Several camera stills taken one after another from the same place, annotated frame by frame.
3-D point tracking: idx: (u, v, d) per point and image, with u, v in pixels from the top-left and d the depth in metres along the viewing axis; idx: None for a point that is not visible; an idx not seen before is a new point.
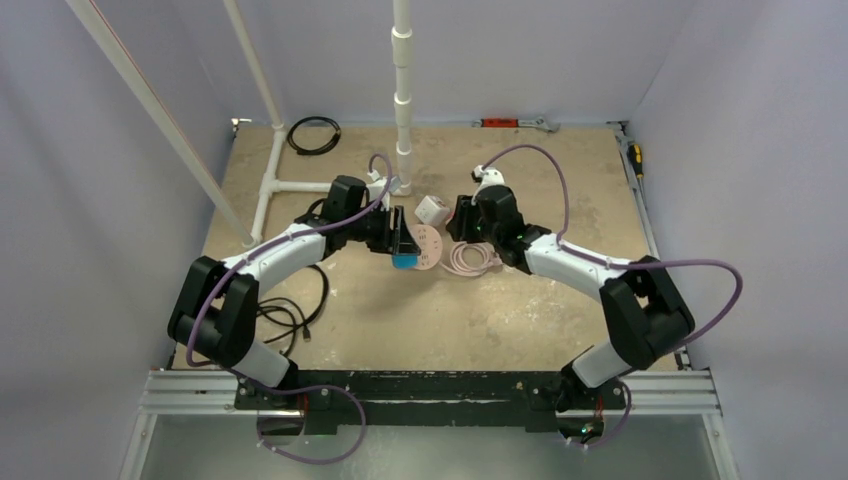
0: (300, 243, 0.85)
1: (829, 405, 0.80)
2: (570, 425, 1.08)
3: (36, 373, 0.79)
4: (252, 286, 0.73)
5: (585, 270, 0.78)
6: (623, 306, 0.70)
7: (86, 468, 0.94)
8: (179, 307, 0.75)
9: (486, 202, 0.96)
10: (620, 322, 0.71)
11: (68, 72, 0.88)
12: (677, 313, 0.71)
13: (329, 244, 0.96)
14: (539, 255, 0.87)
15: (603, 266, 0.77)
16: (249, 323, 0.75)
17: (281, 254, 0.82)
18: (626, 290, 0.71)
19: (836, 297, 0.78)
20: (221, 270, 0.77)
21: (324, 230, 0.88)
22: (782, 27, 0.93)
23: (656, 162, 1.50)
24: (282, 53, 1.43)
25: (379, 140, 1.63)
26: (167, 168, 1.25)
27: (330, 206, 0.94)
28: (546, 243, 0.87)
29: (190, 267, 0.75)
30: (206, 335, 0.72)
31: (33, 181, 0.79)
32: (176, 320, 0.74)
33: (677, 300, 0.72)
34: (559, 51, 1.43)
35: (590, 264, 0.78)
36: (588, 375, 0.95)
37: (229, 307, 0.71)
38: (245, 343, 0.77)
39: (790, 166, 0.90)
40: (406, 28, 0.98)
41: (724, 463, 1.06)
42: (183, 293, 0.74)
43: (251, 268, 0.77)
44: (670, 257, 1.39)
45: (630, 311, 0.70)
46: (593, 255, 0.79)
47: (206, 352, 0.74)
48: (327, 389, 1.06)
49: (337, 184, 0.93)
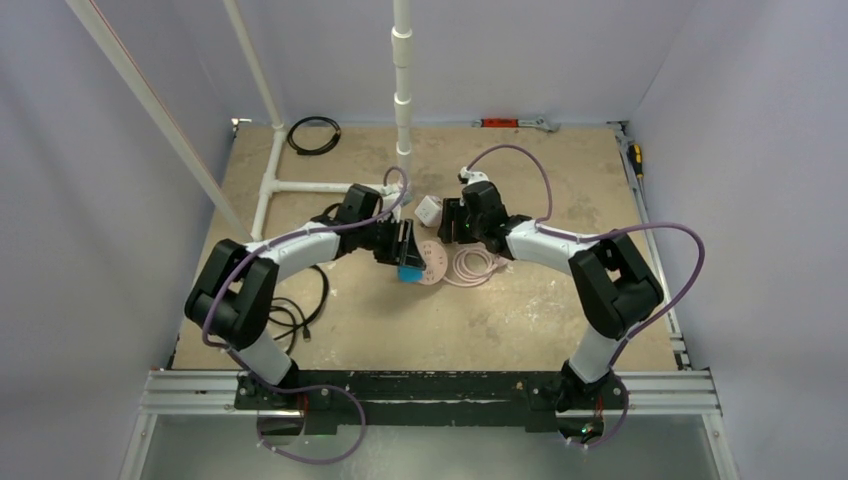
0: (317, 239, 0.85)
1: (828, 404, 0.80)
2: (570, 425, 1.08)
3: (35, 373, 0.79)
4: (272, 269, 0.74)
5: (558, 245, 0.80)
6: (590, 272, 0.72)
7: (86, 468, 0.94)
8: (198, 286, 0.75)
9: (470, 197, 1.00)
10: (588, 290, 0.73)
11: (68, 72, 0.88)
12: (645, 281, 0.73)
13: (343, 245, 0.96)
14: (518, 238, 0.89)
15: (575, 243, 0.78)
16: (264, 307, 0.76)
17: (300, 246, 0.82)
18: (593, 259, 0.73)
19: (837, 297, 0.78)
20: (241, 254, 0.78)
21: (340, 229, 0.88)
22: (782, 26, 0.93)
23: (656, 163, 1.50)
24: (282, 53, 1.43)
25: (379, 140, 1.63)
26: (167, 169, 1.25)
27: (345, 210, 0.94)
28: (526, 226, 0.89)
29: (213, 248, 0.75)
30: (222, 315, 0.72)
31: (32, 180, 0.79)
32: (193, 300, 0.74)
33: (645, 270, 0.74)
34: (559, 51, 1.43)
35: (563, 241, 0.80)
36: (583, 371, 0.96)
37: (250, 288, 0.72)
38: (259, 327, 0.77)
39: (790, 165, 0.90)
40: (406, 28, 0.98)
41: (724, 464, 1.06)
42: (203, 273, 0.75)
43: (271, 254, 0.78)
44: (671, 257, 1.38)
45: (598, 280, 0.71)
46: (565, 234, 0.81)
47: (221, 333, 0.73)
48: (326, 389, 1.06)
49: (354, 190, 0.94)
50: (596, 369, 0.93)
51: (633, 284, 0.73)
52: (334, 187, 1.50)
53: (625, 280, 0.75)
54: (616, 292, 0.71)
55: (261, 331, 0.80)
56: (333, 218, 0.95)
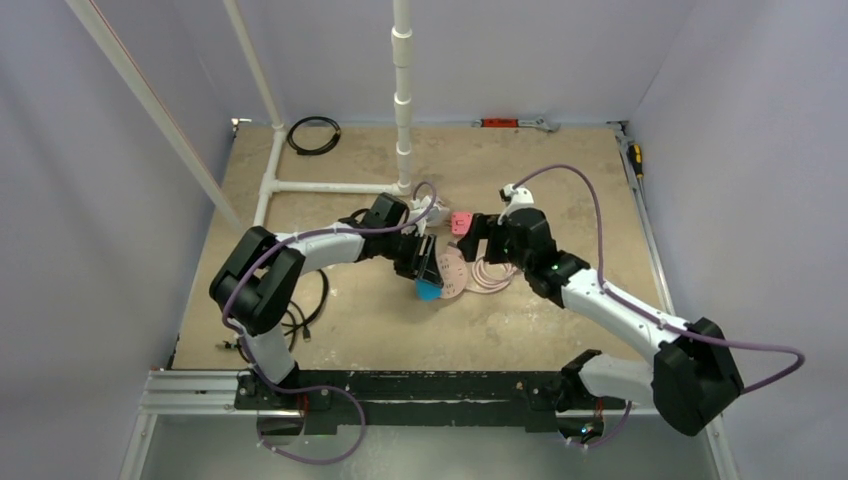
0: (342, 239, 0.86)
1: (827, 404, 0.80)
2: (571, 425, 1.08)
3: (35, 373, 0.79)
4: (298, 259, 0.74)
5: (632, 325, 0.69)
6: (682, 378, 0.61)
7: (86, 469, 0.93)
8: (226, 267, 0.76)
9: (517, 230, 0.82)
10: (673, 389, 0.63)
11: (67, 72, 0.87)
12: (730, 381, 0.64)
13: (366, 250, 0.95)
14: (577, 295, 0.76)
15: (656, 326, 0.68)
16: (285, 298, 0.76)
17: (326, 243, 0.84)
18: (683, 357, 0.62)
19: (836, 297, 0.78)
20: (270, 243, 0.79)
21: (366, 233, 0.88)
22: (783, 25, 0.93)
23: (656, 163, 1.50)
24: (282, 52, 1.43)
25: (379, 140, 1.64)
26: (167, 168, 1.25)
27: (371, 217, 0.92)
28: (584, 280, 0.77)
29: (244, 233, 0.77)
30: (243, 299, 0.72)
31: (32, 180, 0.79)
32: (219, 281, 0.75)
33: (732, 368, 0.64)
34: (558, 51, 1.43)
35: (640, 320, 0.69)
36: (592, 383, 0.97)
37: (275, 275, 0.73)
38: (278, 316, 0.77)
39: (789, 165, 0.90)
40: (406, 29, 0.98)
41: (724, 464, 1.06)
42: (232, 255, 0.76)
43: (298, 246, 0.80)
44: (671, 258, 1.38)
45: (688, 381, 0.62)
46: (646, 309, 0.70)
47: (240, 316, 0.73)
48: (326, 389, 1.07)
49: (382, 198, 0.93)
50: (604, 388, 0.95)
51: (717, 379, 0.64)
52: (334, 187, 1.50)
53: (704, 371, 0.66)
54: (703, 392, 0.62)
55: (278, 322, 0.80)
56: (360, 221, 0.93)
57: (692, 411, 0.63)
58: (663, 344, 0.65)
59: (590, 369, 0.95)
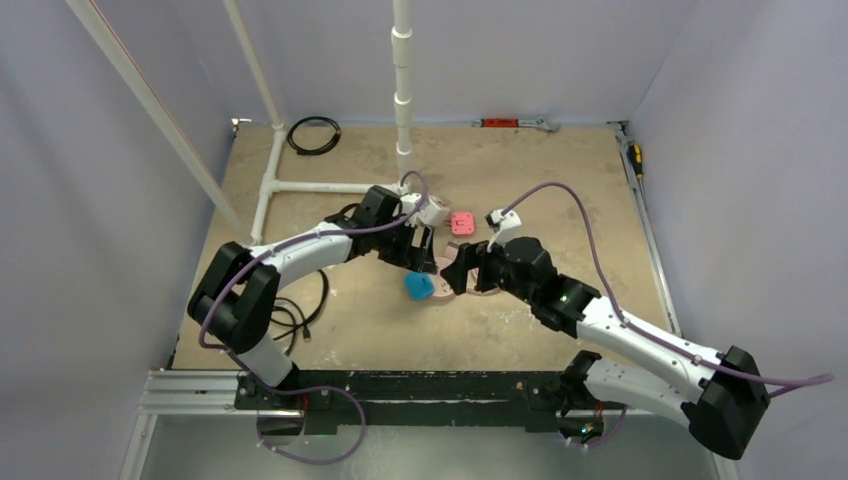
0: (326, 242, 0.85)
1: (828, 404, 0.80)
2: (571, 425, 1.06)
3: (35, 373, 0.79)
4: (273, 277, 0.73)
5: (666, 361, 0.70)
6: (725, 414, 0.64)
7: (86, 469, 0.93)
8: (201, 287, 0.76)
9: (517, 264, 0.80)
10: (715, 424, 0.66)
11: (67, 72, 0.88)
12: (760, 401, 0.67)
13: (357, 247, 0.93)
14: (599, 330, 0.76)
15: (690, 360, 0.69)
16: (264, 314, 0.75)
17: (307, 251, 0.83)
18: (725, 395, 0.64)
19: (835, 297, 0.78)
20: (246, 258, 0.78)
21: (353, 232, 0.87)
22: (782, 26, 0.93)
23: (656, 163, 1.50)
24: (282, 53, 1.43)
25: (379, 140, 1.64)
26: (168, 169, 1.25)
27: (361, 212, 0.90)
28: (602, 313, 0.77)
29: (219, 250, 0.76)
30: (221, 319, 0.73)
31: (33, 180, 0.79)
32: (197, 300, 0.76)
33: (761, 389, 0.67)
34: (558, 52, 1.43)
35: (672, 356, 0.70)
36: (598, 391, 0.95)
37: (250, 295, 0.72)
38: (258, 332, 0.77)
39: (790, 166, 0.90)
40: (406, 28, 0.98)
41: (723, 464, 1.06)
42: (207, 274, 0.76)
43: (275, 260, 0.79)
44: (671, 258, 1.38)
45: (730, 416, 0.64)
46: (676, 345, 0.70)
47: (219, 335, 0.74)
48: (326, 389, 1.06)
49: (373, 191, 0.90)
50: (609, 394, 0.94)
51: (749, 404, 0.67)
52: (334, 187, 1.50)
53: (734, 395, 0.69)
54: (741, 421, 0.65)
55: (261, 336, 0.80)
56: (350, 218, 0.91)
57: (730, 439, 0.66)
58: (704, 382, 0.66)
59: (600, 380, 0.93)
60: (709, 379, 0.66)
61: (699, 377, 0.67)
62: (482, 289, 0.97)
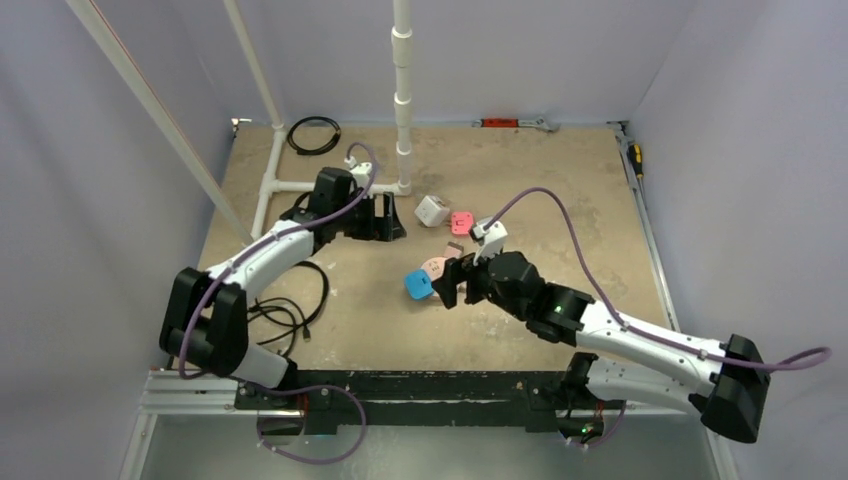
0: (288, 241, 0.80)
1: (828, 404, 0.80)
2: (571, 425, 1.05)
3: (35, 373, 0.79)
4: (239, 295, 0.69)
5: (673, 360, 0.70)
6: (742, 409, 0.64)
7: (86, 469, 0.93)
8: (168, 321, 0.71)
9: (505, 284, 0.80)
10: (733, 419, 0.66)
11: (68, 72, 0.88)
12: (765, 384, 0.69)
13: (320, 238, 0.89)
14: (601, 338, 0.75)
15: (695, 356, 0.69)
16: (239, 330, 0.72)
17: (268, 256, 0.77)
18: (738, 389, 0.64)
19: (835, 297, 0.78)
20: (207, 280, 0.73)
21: (312, 225, 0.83)
22: (782, 26, 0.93)
23: (656, 163, 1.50)
24: (282, 53, 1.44)
25: (379, 140, 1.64)
26: (168, 169, 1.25)
27: (317, 199, 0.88)
28: (599, 318, 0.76)
29: (174, 279, 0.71)
30: (198, 348, 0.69)
31: (33, 180, 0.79)
32: (169, 331, 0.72)
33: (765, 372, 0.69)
34: (559, 52, 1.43)
35: (677, 354, 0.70)
36: (603, 392, 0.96)
37: (219, 319, 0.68)
38: (238, 345, 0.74)
39: (790, 166, 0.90)
40: (406, 28, 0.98)
41: (724, 464, 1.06)
42: (169, 307, 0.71)
43: (237, 276, 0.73)
44: (671, 258, 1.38)
45: (747, 410, 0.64)
46: (680, 342, 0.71)
47: (199, 360, 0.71)
48: (326, 389, 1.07)
49: (323, 176, 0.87)
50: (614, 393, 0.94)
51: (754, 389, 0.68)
52: None
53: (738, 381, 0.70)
54: (754, 410, 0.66)
55: (243, 349, 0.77)
56: (305, 210, 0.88)
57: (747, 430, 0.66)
58: (714, 377, 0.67)
59: (601, 381, 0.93)
60: (718, 373, 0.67)
61: (708, 372, 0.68)
62: (473, 300, 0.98)
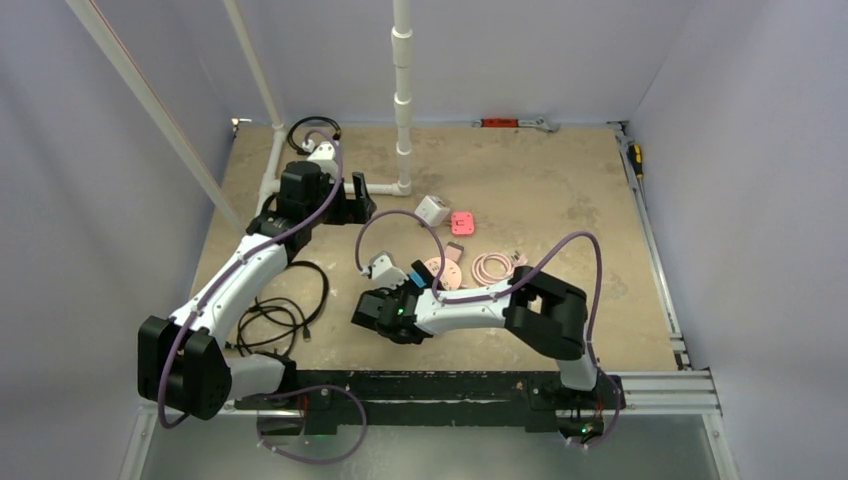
0: (256, 262, 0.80)
1: (828, 405, 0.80)
2: (570, 425, 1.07)
3: (35, 373, 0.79)
4: (210, 340, 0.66)
5: (476, 310, 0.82)
6: (533, 327, 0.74)
7: (86, 469, 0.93)
8: (142, 374, 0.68)
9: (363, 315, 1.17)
10: (542, 338, 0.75)
11: (67, 72, 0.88)
12: (569, 294, 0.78)
13: (293, 245, 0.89)
14: (428, 318, 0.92)
15: (492, 301, 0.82)
16: (216, 370, 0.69)
17: (236, 285, 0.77)
18: (521, 312, 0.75)
19: (833, 297, 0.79)
20: (175, 327, 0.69)
21: (280, 237, 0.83)
22: (782, 26, 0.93)
23: (656, 163, 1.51)
24: (282, 52, 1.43)
25: (379, 140, 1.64)
26: (168, 169, 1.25)
27: (285, 201, 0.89)
28: (428, 302, 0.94)
29: (138, 331, 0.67)
30: (178, 394, 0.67)
31: (32, 180, 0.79)
32: (144, 382, 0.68)
33: (563, 286, 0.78)
34: (559, 51, 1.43)
35: (480, 303, 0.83)
36: (574, 382, 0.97)
37: (193, 367, 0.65)
38: (219, 385, 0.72)
39: (789, 167, 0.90)
40: (406, 28, 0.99)
41: (724, 464, 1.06)
42: (140, 360, 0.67)
43: (205, 319, 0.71)
44: (671, 258, 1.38)
45: (539, 326, 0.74)
46: (478, 295, 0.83)
47: (182, 405, 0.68)
48: (326, 389, 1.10)
49: (288, 176, 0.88)
50: (579, 378, 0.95)
51: (560, 304, 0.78)
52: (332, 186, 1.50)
53: (550, 303, 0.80)
54: (559, 323, 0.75)
55: (227, 385, 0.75)
56: (273, 220, 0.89)
57: (567, 342, 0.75)
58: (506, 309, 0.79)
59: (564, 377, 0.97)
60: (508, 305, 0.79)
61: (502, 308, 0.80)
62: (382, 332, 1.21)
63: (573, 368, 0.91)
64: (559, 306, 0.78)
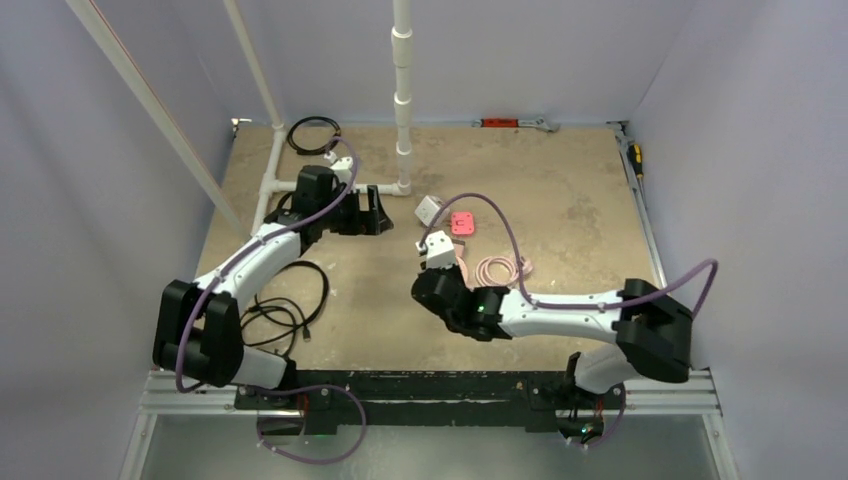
0: (274, 245, 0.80)
1: (827, 407, 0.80)
2: (570, 425, 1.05)
3: (34, 373, 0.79)
4: (231, 303, 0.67)
5: (580, 321, 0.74)
6: (647, 344, 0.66)
7: (86, 469, 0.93)
8: (159, 337, 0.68)
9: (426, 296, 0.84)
10: (650, 358, 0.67)
11: (68, 72, 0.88)
12: (680, 315, 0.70)
13: (306, 236, 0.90)
14: (517, 321, 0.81)
15: (597, 311, 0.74)
16: (233, 339, 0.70)
17: (256, 261, 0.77)
18: (635, 326, 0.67)
19: (833, 297, 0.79)
20: (196, 291, 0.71)
21: (297, 226, 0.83)
22: (782, 26, 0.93)
23: (656, 163, 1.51)
24: (282, 52, 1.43)
25: (379, 140, 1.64)
26: (167, 169, 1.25)
27: (300, 199, 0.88)
28: (516, 304, 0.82)
29: (162, 292, 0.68)
30: (193, 359, 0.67)
31: (32, 180, 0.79)
32: (159, 347, 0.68)
33: (674, 304, 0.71)
34: (558, 51, 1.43)
35: (583, 312, 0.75)
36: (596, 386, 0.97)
37: (212, 327, 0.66)
38: (233, 356, 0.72)
39: (789, 167, 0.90)
40: (406, 28, 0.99)
41: (724, 464, 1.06)
42: (160, 322, 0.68)
43: (226, 285, 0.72)
44: (671, 258, 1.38)
45: (653, 344, 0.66)
46: (580, 304, 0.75)
47: (195, 372, 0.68)
48: (326, 389, 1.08)
49: (304, 175, 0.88)
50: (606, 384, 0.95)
51: (668, 323, 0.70)
52: None
53: (656, 320, 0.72)
54: (669, 343, 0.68)
55: (240, 358, 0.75)
56: (289, 211, 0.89)
57: (675, 364, 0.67)
58: (615, 324, 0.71)
59: (582, 373, 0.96)
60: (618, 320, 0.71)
61: (610, 322, 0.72)
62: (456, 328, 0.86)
63: (610, 374, 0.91)
64: (666, 325, 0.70)
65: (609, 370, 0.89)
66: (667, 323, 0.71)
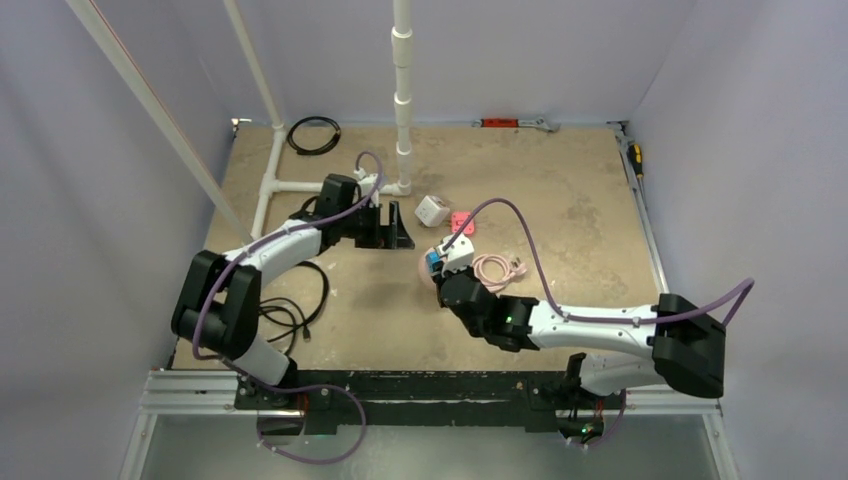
0: (297, 237, 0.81)
1: (827, 407, 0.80)
2: (570, 425, 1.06)
3: (35, 373, 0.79)
4: (256, 275, 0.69)
5: (613, 335, 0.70)
6: (684, 361, 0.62)
7: (86, 469, 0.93)
8: (182, 301, 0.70)
9: (458, 304, 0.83)
10: (684, 374, 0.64)
11: (67, 73, 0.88)
12: (714, 331, 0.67)
13: (325, 238, 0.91)
14: (548, 334, 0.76)
15: (633, 326, 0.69)
16: (251, 315, 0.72)
17: (281, 246, 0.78)
18: (671, 342, 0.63)
19: (833, 298, 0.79)
20: (223, 263, 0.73)
21: (320, 224, 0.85)
22: (783, 26, 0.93)
23: (656, 163, 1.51)
24: (282, 53, 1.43)
25: (379, 140, 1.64)
26: (167, 170, 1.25)
27: (323, 203, 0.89)
28: (545, 316, 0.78)
29: (191, 261, 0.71)
30: (210, 328, 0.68)
31: (32, 181, 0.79)
32: (180, 311, 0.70)
33: (708, 320, 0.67)
34: (558, 52, 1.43)
35: (616, 327, 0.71)
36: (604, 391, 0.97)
37: (234, 295, 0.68)
38: (247, 334, 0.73)
39: (789, 168, 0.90)
40: (406, 28, 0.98)
41: (723, 464, 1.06)
42: (185, 287, 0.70)
43: (252, 260, 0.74)
44: (671, 258, 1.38)
45: (690, 361, 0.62)
46: (613, 318, 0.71)
47: (210, 341, 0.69)
48: (326, 388, 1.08)
49: (330, 181, 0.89)
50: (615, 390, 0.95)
51: (701, 337, 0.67)
52: None
53: (688, 335, 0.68)
54: (704, 359, 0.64)
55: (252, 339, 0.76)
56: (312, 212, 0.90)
57: (710, 381, 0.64)
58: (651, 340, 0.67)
59: (590, 377, 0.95)
60: (653, 336, 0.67)
61: (645, 337, 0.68)
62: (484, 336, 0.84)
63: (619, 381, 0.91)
64: (699, 340, 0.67)
65: (620, 378, 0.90)
66: (699, 339, 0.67)
